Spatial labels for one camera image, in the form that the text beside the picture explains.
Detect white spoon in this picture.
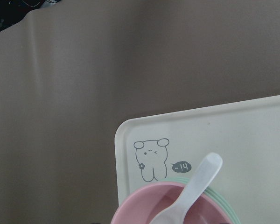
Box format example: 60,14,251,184
150,153,223,224

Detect pink bowl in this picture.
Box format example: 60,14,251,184
111,182,233,224

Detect green bowl stack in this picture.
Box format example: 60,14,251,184
158,177,241,224

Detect cream rabbit tray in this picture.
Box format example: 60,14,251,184
115,95,280,224

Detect black stand bracket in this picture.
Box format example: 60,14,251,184
0,0,60,32

